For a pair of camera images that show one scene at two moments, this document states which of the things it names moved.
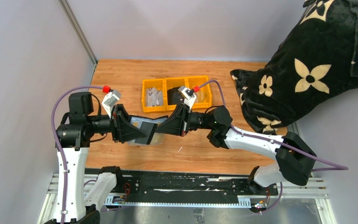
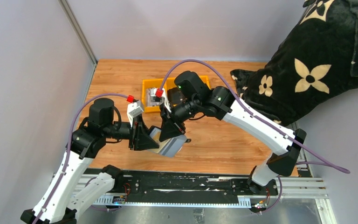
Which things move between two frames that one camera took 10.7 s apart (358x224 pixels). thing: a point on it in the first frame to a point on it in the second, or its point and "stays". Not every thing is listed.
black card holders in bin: [174, 96] stays
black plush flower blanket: [332, 47] stays
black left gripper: [115, 123] to [136, 135]
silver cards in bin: [154, 97] stays
